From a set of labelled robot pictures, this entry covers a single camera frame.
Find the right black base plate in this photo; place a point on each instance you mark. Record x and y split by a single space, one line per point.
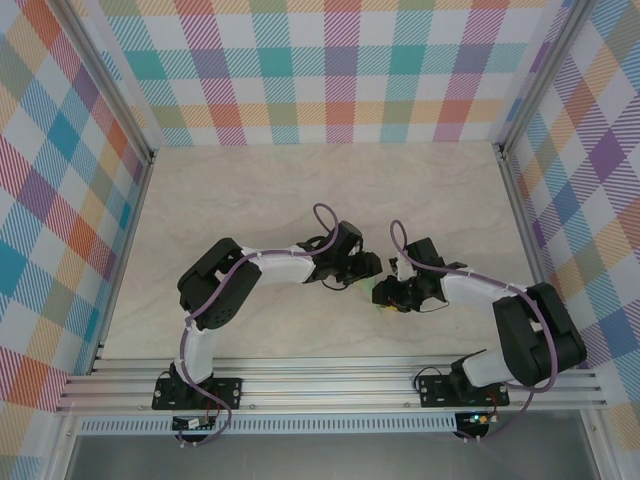
430 382

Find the aluminium frame post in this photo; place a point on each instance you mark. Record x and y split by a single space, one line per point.
105 75
541 75

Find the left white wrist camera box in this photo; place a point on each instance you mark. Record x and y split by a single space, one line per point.
356 249

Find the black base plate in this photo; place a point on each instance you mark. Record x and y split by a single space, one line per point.
430 382
225 386

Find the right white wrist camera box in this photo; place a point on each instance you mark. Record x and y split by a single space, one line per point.
402 267

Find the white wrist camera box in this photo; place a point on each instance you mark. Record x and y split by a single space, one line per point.
356 249
402 267

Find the circuit board with green light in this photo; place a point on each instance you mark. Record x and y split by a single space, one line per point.
480 419

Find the small black circuit board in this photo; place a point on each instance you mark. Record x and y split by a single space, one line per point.
192 425

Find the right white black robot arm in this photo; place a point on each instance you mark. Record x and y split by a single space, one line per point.
540 335

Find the aluminium mounting rail beam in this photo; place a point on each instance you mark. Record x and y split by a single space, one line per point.
325 390

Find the light green paper sheet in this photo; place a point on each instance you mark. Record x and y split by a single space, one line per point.
370 289

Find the aluminium table side rail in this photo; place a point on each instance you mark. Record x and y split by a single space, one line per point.
128 240
528 240

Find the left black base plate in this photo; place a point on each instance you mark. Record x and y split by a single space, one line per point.
225 386

